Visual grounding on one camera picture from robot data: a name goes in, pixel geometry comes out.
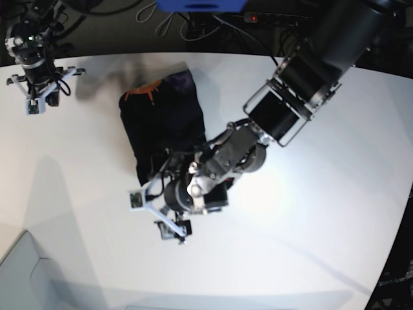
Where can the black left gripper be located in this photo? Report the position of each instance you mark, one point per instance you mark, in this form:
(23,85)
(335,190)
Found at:
(178,200)

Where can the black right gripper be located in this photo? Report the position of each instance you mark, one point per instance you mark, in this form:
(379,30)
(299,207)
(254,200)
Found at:
(40,77)

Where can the black t-shirt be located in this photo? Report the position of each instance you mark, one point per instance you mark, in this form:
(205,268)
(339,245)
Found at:
(163,120)

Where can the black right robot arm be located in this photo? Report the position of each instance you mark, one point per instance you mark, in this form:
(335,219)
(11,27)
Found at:
(31,41)

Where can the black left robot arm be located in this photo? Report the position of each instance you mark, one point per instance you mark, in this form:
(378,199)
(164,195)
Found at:
(302,83)

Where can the blue box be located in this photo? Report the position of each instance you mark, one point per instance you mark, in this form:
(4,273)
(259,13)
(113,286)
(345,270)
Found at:
(201,5)

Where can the black power strip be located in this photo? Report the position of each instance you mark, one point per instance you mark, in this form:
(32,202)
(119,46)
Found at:
(271,20)

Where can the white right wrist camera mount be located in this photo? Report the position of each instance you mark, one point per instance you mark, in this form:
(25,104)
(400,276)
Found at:
(34,97)

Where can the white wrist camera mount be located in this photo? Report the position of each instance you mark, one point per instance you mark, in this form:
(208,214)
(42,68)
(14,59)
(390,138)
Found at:
(34,97)
(150,198)

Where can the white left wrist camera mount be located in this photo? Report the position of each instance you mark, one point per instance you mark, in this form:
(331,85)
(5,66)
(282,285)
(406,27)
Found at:
(150,198)

